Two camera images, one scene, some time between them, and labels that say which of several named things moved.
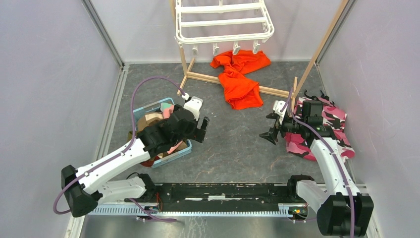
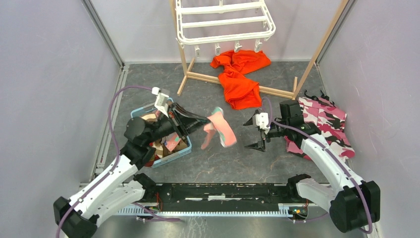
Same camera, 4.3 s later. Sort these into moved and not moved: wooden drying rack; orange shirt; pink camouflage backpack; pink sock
Moved: pink sock
Not moved: pink camouflage backpack; orange shirt; wooden drying rack
